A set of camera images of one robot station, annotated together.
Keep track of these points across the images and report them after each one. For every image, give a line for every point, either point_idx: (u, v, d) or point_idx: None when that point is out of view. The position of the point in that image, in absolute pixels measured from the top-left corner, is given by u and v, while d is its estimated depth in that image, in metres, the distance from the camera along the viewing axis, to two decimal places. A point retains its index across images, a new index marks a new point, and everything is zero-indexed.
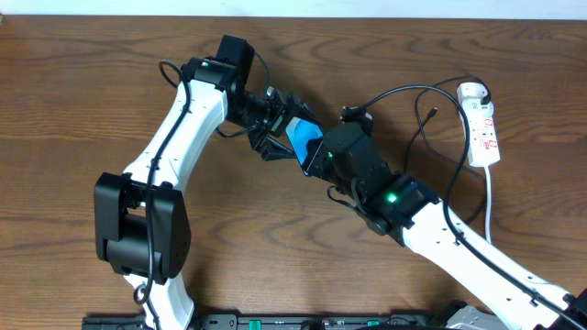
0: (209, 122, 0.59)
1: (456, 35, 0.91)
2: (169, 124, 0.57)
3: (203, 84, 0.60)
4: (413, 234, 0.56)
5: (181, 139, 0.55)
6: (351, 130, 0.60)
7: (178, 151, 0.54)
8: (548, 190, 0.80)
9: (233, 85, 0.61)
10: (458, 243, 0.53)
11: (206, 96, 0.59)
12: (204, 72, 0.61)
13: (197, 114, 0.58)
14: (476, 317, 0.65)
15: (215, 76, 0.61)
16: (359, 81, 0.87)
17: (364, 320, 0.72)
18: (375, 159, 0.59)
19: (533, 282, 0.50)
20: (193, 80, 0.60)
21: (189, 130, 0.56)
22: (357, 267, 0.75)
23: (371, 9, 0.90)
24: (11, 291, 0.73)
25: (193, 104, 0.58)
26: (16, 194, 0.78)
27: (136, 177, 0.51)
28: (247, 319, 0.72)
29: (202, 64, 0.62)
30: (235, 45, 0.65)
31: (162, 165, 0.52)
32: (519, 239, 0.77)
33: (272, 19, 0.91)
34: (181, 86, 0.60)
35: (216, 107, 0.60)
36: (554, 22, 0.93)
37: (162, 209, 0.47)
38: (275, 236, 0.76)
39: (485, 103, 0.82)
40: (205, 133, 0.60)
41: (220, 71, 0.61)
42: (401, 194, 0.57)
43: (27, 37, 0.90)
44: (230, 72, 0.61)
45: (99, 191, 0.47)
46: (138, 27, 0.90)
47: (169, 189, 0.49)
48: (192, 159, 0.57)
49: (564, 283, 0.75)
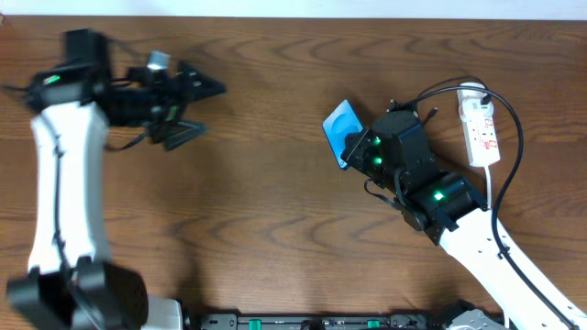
0: (95, 145, 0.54)
1: (455, 35, 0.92)
2: (49, 177, 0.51)
3: (60, 108, 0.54)
4: (453, 235, 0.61)
5: (68, 185, 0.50)
6: (404, 116, 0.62)
7: (75, 206, 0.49)
8: (548, 190, 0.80)
9: (98, 86, 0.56)
10: (500, 257, 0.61)
11: (71, 123, 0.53)
12: (59, 89, 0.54)
13: (73, 148, 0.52)
14: (484, 324, 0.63)
15: (75, 89, 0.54)
16: (359, 82, 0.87)
17: (364, 320, 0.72)
18: (425, 153, 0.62)
19: (571, 313, 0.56)
20: (48, 106, 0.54)
21: (73, 170, 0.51)
22: (357, 266, 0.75)
23: (371, 10, 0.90)
24: None
25: (63, 138, 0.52)
26: (16, 193, 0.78)
27: (46, 264, 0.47)
28: (248, 319, 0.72)
29: (46, 82, 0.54)
30: (83, 42, 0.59)
31: (67, 235, 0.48)
32: (518, 239, 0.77)
33: (272, 19, 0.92)
34: (38, 126, 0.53)
35: (93, 123, 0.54)
36: (555, 23, 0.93)
37: (91, 291, 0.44)
38: (275, 235, 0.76)
39: (485, 103, 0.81)
40: (99, 154, 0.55)
41: (75, 79, 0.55)
42: (447, 193, 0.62)
43: (28, 37, 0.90)
44: (87, 77, 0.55)
45: (13, 301, 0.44)
46: (139, 28, 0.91)
47: (87, 265, 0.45)
48: (95, 193, 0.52)
49: (562, 283, 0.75)
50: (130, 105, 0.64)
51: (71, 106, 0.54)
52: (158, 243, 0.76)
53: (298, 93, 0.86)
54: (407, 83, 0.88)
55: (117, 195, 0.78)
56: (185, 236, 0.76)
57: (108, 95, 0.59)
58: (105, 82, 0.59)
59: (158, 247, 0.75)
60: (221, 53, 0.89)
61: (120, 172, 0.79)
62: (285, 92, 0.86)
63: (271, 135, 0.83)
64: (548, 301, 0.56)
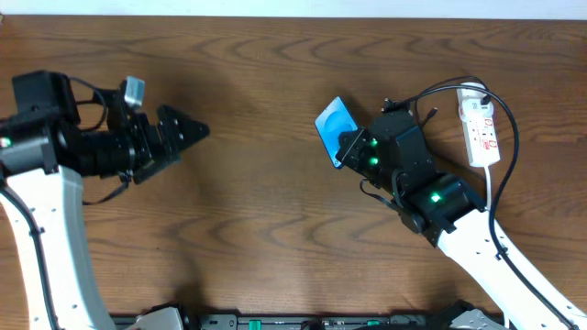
0: (74, 212, 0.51)
1: (455, 35, 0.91)
2: (30, 261, 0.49)
3: (27, 176, 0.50)
4: (452, 237, 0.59)
5: (54, 268, 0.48)
6: (401, 120, 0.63)
7: (67, 292, 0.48)
8: (548, 190, 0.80)
9: (60, 136, 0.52)
10: (498, 258, 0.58)
11: (44, 198, 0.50)
12: (18, 148, 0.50)
13: (51, 226, 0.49)
14: (484, 324, 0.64)
15: (34, 146, 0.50)
16: (359, 81, 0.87)
17: (364, 320, 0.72)
18: (422, 154, 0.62)
19: (571, 313, 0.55)
20: (13, 178, 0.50)
21: (56, 250, 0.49)
22: (357, 267, 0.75)
23: (371, 10, 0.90)
24: (9, 291, 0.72)
25: (38, 214, 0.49)
26: None
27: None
28: (247, 319, 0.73)
29: (3, 143, 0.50)
30: (33, 88, 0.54)
31: (63, 321, 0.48)
32: (518, 240, 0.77)
33: (272, 18, 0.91)
34: (5, 201, 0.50)
35: (67, 197, 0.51)
36: (555, 22, 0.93)
37: None
38: (275, 236, 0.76)
39: (485, 103, 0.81)
40: (79, 218, 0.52)
41: (33, 133, 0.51)
42: (445, 194, 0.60)
43: (27, 37, 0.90)
44: (46, 128, 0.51)
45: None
46: (138, 27, 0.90)
47: None
48: (86, 262, 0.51)
49: (562, 283, 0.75)
50: (104, 150, 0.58)
51: (38, 175, 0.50)
52: (157, 244, 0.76)
53: (298, 93, 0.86)
54: (407, 83, 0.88)
55: (116, 195, 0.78)
56: (185, 236, 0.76)
57: (73, 145, 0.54)
58: (69, 129, 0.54)
59: (158, 247, 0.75)
60: (221, 52, 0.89)
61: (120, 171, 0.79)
62: (284, 92, 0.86)
63: (271, 135, 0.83)
64: (547, 302, 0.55)
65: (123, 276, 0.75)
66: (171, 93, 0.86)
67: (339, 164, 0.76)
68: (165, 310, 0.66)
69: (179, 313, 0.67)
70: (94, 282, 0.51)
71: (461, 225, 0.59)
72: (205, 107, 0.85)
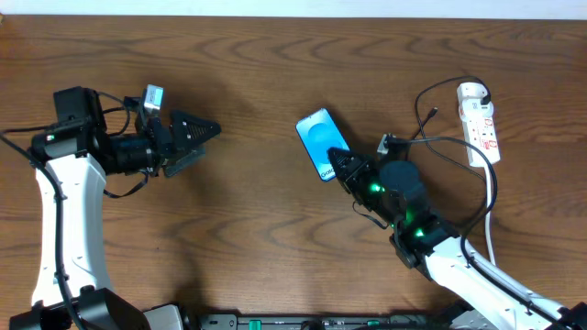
0: (92, 192, 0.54)
1: (455, 35, 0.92)
2: (49, 223, 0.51)
3: (61, 160, 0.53)
4: (433, 260, 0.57)
5: (70, 226, 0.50)
6: (408, 170, 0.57)
7: (76, 246, 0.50)
8: (548, 190, 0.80)
9: (95, 140, 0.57)
10: (468, 266, 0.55)
11: (71, 171, 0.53)
12: (56, 146, 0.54)
13: (72, 196, 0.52)
14: (483, 324, 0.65)
15: (71, 143, 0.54)
16: (359, 82, 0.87)
17: (365, 320, 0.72)
18: (422, 203, 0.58)
19: (530, 296, 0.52)
20: (50, 161, 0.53)
21: (74, 213, 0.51)
22: (357, 267, 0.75)
23: (371, 9, 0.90)
24: (9, 292, 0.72)
25: (63, 187, 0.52)
26: (14, 193, 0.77)
27: (49, 299, 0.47)
28: (247, 319, 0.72)
29: (48, 138, 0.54)
30: (72, 97, 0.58)
31: (70, 270, 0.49)
32: (519, 239, 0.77)
33: (272, 18, 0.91)
34: (38, 173, 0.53)
35: (92, 172, 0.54)
36: (555, 22, 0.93)
37: (92, 314, 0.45)
38: (275, 236, 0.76)
39: (485, 103, 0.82)
40: (97, 198, 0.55)
41: (73, 136, 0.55)
42: (430, 234, 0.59)
43: (27, 37, 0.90)
44: (83, 132, 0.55)
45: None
46: (138, 27, 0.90)
47: (93, 291, 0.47)
48: (95, 233, 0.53)
49: (564, 283, 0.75)
50: (124, 151, 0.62)
51: (70, 159, 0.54)
52: (157, 244, 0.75)
53: (298, 93, 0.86)
54: (407, 82, 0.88)
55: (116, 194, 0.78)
56: (185, 236, 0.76)
57: (103, 148, 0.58)
58: (102, 136, 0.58)
59: (158, 247, 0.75)
60: (221, 52, 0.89)
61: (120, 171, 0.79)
62: (285, 92, 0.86)
63: (271, 135, 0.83)
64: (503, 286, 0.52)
65: (122, 276, 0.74)
66: (171, 93, 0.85)
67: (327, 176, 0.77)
68: (162, 308, 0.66)
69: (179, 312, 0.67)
70: (101, 252, 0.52)
71: (440, 250, 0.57)
72: (205, 107, 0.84)
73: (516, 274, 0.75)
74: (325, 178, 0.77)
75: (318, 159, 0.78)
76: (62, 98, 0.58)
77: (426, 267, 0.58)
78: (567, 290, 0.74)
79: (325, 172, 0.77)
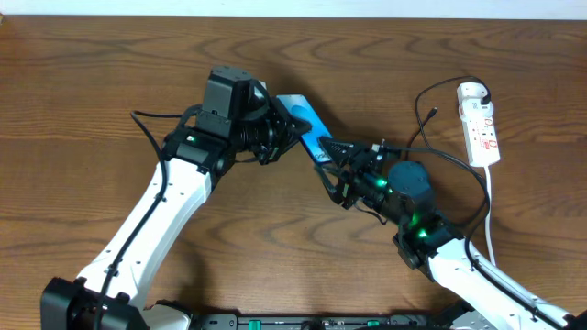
0: (186, 207, 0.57)
1: (454, 35, 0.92)
2: (138, 214, 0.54)
3: (184, 164, 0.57)
4: (438, 264, 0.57)
5: (151, 232, 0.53)
6: (417, 174, 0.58)
7: (143, 252, 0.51)
8: (549, 190, 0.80)
9: (220, 161, 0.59)
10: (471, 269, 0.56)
11: (183, 181, 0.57)
12: (189, 149, 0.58)
13: (171, 203, 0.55)
14: (485, 325, 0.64)
15: (201, 155, 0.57)
16: (359, 81, 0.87)
17: (364, 320, 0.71)
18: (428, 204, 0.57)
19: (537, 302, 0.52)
20: (174, 158, 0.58)
21: (162, 222, 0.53)
22: (357, 267, 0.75)
23: (370, 8, 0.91)
24: (9, 292, 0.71)
25: (169, 189, 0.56)
26: (16, 192, 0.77)
27: (92, 283, 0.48)
28: (247, 319, 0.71)
29: (188, 139, 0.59)
30: (223, 91, 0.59)
31: (122, 269, 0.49)
32: (520, 239, 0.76)
33: (272, 19, 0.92)
34: (160, 165, 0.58)
35: (198, 191, 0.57)
36: (552, 23, 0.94)
37: (112, 325, 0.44)
38: (275, 236, 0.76)
39: (485, 103, 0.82)
40: (183, 218, 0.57)
41: (207, 148, 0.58)
42: (433, 236, 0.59)
43: (28, 37, 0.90)
44: (217, 149, 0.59)
45: (47, 298, 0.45)
46: (139, 27, 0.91)
47: (127, 304, 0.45)
48: (162, 250, 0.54)
49: (567, 282, 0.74)
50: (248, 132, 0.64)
51: (191, 169, 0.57)
52: None
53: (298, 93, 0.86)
54: (407, 82, 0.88)
55: (116, 194, 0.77)
56: (184, 236, 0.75)
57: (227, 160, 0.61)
58: (235, 136, 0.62)
59: None
60: (221, 52, 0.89)
61: (120, 171, 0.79)
62: (285, 91, 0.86)
63: None
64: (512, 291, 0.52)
65: None
66: (171, 92, 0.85)
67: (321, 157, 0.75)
68: (174, 313, 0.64)
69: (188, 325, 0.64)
70: (154, 270, 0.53)
71: (443, 251, 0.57)
72: None
73: (518, 275, 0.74)
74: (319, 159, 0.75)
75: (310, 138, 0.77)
76: (214, 87, 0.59)
77: (430, 268, 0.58)
78: (570, 291, 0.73)
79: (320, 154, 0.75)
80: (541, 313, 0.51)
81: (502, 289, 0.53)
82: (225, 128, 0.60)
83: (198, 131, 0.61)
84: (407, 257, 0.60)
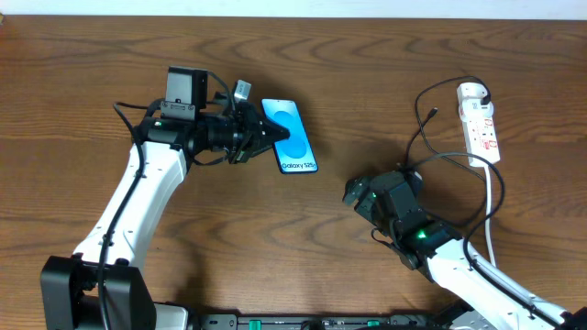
0: (167, 182, 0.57)
1: (454, 35, 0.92)
2: (121, 192, 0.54)
3: (157, 146, 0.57)
4: (436, 263, 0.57)
5: (137, 206, 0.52)
6: (394, 176, 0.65)
7: (133, 221, 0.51)
8: (549, 190, 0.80)
9: (191, 142, 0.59)
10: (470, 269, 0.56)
11: (161, 156, 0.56)
12: (159, 134, 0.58)
13: (152, 178, 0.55)
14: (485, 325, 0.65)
15: (171, 136, 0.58)
16: (359, 81, 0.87)
17: (364, 320, 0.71)
18: (411, 203, 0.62)
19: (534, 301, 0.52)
20: (147, 141, 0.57)
21: (145, 196, 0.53)
22: (357, 267, 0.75)
23: (370, 9, 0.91)
24: (10, 292, 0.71)
25: (148, 167, 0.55)
26: (16, 193, 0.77)
27: (89, 256, 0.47)
28: (248, 319, 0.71)
29: (156, 125, 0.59)
30: (183, 80, 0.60)
31: (116, 240, 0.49)
32: (520, 239, 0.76)
33: (272, 19, 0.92)
34: (134, 148, 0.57)
35: (176, 166, 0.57)
36: (552, 23, 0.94)
37: (116, 290, 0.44)
38: (275, 236, 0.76)
39: (485, 103, 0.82)
40: (164, 193, 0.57)
41: (176, 129, 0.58)
42: (430, 236, 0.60)
43: (28, 37, 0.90)
44: (185, 130, 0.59)
45: (45, 278, 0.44)
46: (139, 27, 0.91)
47: (124, 267, 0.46)
48: (150, 223, 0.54)
49: (567, 282, 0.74)
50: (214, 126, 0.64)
51: (163, 148, 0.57)
52: (157, 244, 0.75)
53: (299, 93, 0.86)
54: (407, 82, 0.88)
55: None
56: (184, 236, 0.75)
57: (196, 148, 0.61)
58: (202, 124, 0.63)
59: (159, 247, 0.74)
60: (221, 52, 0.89)
61: (120, 172, 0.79)
62: (285, 91, 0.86)
63: None
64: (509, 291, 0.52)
65: None
66: None
67: (287, 168, 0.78)
68: (172, 306, 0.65)
69: (186, 318, 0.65)
70: (145, 241, 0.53)
71: (442, 252, 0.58)
72: None
73: (518, 275, 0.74)
74: (285, 170, 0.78)
75: (282, 148, 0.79)
76: (174, 77, 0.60)
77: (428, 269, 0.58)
78: (570, 291, 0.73)
79: (287, 164, 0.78)
80: (539, 311, 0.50)
81: (500, 288, 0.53)
82: (190, 115, 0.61)
83: (165, 118, 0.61)
84: (408, 258, 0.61)
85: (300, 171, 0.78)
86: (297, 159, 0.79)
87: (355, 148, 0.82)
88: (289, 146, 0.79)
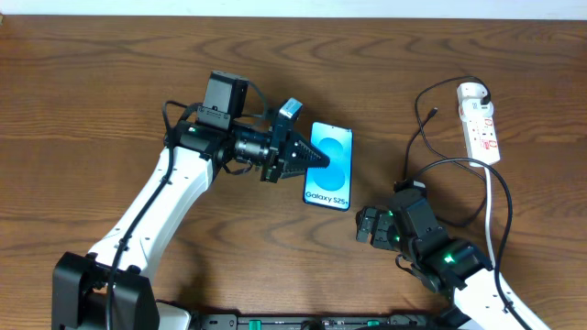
0: (190, 192, 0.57)
1: (454, 35, 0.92)
2: (145, 196, 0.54)
3: (189, 153, 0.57)
4: (464, 295, 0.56)
5: (158, 213, 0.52)
6: (411, 192, 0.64)
7: (151, 228, 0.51)
8: (548, 190, 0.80)
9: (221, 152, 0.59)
10: (505, 311, 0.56)
11: (189, 165, 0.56)
12: (191, 139, 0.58)
13: (177, 186, 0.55)
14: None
15: (203, 143, 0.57)
16: (359, 81, 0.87)
17: (364, 320, 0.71)
18: (430, 220, 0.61)
19: None
20: (180, 146, 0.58)
21: (168, 204, 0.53)
22: (357, 267, 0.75)
23: (370, 9, 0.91)
24: (10, 292, 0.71)
25: (174, 173, 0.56)
26: (16, 193, 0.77)
27: (102, 258, 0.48)
28: (247, 319, 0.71)
29: (190, 129, 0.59)
30: (223, 87, 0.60)
31: (132, 245, 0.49)
32: (520, 239, 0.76)
33: (272, 19, 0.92)
34: (166, 150, 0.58)
35: (203, 177, 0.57)
36: (552, 23, 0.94)
37: (123, 297, 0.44)
38: (276, 236, 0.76)
39: (485, 103, 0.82)
40: (185, 203, 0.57)
41: (208, 137, 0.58)
42: (457, 258, 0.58)
43: (27, 37, 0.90)
44: (217, 140, 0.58)
45: (58, 273, 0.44)
46: (139, 27, 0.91)
47: (137, 275, 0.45)
48: (168, 231, 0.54)
49: (567, 282, 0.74)
50: (246, 138, 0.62)
51: (194, 158, 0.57)
52: None
53: (299, 93, 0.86)
54: (407, 82, 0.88)
55: (116, 194, 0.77)
56: (184, 236, 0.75)
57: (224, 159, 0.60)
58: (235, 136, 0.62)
59: None
60: (221, 52, 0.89)
61: (120, 171, 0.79)
62: (285, 92, 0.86)
63: None
64: None
65: None
66: (171, 92, 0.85)
67: (310, 197, 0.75)
68: (175, 309, 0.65)
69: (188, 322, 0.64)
70: (160, 249, 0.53)
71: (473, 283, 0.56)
72: None
73: (518, 274, 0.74)
74: (308, 198, 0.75)
75: (311, 176, 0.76)
76: (215, 84, 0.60)
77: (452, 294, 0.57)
78: (570, 291, 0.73)
79: (311, 193, 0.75)
80: None
81: None
82: (224, 123, 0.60)
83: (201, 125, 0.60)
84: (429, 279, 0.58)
85: (320, 203, 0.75)
86: (326, 191, 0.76)
87: (355, 148, 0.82)
88: (320, 176, 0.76)
